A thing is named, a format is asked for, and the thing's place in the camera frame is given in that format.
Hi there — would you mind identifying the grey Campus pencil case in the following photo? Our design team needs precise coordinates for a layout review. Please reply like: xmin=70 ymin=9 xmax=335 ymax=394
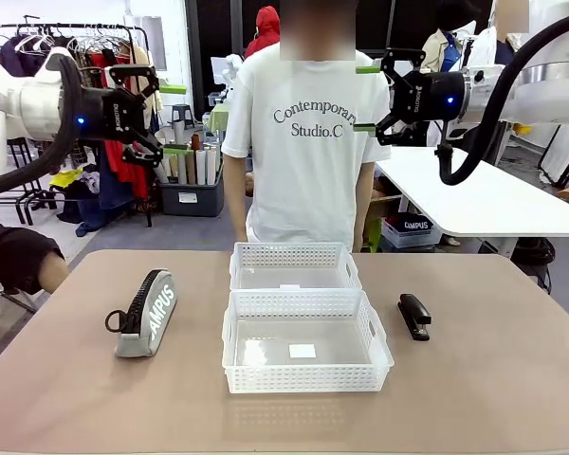
xmin=104 ymin=268 xmax=177 ymax=359

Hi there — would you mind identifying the person in white t-shirt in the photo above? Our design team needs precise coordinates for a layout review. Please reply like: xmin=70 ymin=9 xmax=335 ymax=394
xmin=220 ymin=0 xmax=393 ymax=255

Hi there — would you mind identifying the white paper roll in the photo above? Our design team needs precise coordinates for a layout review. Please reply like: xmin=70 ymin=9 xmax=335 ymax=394
xmin=205 ymin=146 xmax=218 ymax=186
xmin=194 ymin=149 xmax=208 ymax=186

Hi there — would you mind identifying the small white plastic basket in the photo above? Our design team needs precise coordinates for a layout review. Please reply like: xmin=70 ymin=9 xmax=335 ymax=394
xmin=229 ymin=242 xmax=364 ymax=293

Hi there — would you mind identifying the black stapler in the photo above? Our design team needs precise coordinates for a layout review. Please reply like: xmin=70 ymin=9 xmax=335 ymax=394
xmin=397 ymin=292 xmax=431 ymax=342

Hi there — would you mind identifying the green covered table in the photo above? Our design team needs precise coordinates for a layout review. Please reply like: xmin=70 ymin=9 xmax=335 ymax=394
xmin=206 ymin=101 xmax=231 ymax=137

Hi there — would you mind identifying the grey storage bin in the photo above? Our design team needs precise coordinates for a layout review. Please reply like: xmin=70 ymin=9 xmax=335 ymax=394
xmin=158 ymin=179 xmax=226 ymax=218

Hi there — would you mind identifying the red hanging garment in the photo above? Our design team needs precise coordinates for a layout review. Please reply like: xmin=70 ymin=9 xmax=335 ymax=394
xmin=89 ymin=50 xmax=152 ymax=200

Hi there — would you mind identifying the seated person in black shorts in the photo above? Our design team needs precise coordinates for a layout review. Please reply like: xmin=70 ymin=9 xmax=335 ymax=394
xmin=0 ymin=222 xmax=71 ymax=296

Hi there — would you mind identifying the person in navy top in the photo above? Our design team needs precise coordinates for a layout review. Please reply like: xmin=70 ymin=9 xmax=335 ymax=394
xmin=494 ymin=0 xmax=532 ymax=67

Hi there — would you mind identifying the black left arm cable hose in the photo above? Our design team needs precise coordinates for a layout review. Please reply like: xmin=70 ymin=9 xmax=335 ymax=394
xmin=0 ymin=56 xmax=84 ymax=224

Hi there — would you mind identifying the tall white paper tube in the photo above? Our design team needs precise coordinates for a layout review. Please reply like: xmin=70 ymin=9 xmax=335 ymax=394
xmin=172 ymin=120 xmax=189 ymax=186

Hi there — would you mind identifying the person in red hood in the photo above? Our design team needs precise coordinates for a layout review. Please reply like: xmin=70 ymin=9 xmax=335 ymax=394
xmin=244 ymin=5 xmax=282 ymax=61

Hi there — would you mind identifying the dark plastic stool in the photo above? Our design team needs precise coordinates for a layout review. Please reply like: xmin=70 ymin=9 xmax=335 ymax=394
xmin=170 ymin=103 xmax=194 ymax=132

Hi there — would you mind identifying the yellow cloth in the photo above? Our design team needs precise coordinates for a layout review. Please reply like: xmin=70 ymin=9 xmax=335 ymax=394
xmin=48 ymin=168 xmax=84 ymax=189

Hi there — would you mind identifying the person's right forearm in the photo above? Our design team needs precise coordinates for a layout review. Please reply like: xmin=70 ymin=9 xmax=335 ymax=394
xmin=223 ymin=154 xmax=248 ymax=244

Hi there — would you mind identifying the white background table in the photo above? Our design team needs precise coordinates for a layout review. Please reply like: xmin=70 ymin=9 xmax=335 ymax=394
xmin=375 ymin=145 xmax=569 ymax=260

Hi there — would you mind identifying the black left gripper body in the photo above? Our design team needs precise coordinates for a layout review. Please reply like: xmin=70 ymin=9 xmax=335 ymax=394
xmin=78 ymin=87 xmax=147 ymax=142

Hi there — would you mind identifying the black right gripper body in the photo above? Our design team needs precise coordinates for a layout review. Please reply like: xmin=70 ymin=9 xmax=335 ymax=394
xmin=397 ymin=71 xmax=467 ymax=122

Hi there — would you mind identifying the large white plastic basket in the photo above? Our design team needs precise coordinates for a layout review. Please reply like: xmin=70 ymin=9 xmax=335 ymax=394
xmin=221 ymin=288 xmax=395 ymax=394

